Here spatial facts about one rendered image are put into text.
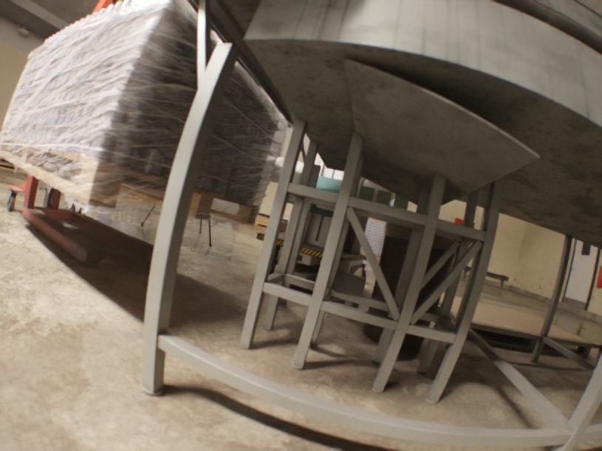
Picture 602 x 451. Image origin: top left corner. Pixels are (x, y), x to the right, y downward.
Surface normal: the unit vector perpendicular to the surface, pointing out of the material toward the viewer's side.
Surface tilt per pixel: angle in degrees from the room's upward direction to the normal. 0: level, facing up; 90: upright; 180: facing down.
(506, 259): 90
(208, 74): 90
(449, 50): 90
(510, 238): 90
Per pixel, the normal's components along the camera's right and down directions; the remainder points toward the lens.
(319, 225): -0.42, -0.09
